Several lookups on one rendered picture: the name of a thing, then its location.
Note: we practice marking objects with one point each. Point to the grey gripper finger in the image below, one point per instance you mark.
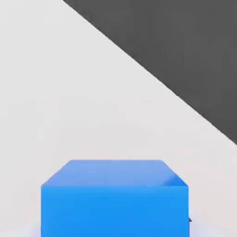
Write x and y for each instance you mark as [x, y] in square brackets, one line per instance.
[189, 220]

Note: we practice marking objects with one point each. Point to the small blue cube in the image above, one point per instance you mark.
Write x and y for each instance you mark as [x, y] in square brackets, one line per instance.
[114, 207]

